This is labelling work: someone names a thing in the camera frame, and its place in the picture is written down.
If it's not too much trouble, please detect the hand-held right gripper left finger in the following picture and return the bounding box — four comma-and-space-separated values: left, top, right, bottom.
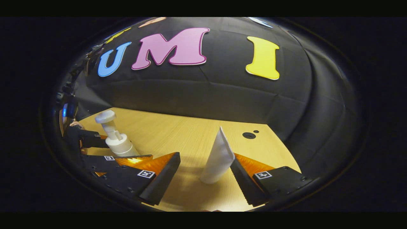
95, 152, 181, 206

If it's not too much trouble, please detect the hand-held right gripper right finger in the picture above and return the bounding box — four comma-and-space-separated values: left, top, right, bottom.
230, 153, 314, 207

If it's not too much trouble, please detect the white pump bottle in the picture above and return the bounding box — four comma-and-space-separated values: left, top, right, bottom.
95, 110, 140, 157

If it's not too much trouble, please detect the white squeeze tube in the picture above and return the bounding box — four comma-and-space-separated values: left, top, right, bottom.
200, 126, 236, 184

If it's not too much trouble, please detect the black backdrop cloth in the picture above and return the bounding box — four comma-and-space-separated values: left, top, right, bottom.
56, 17, 364, 178

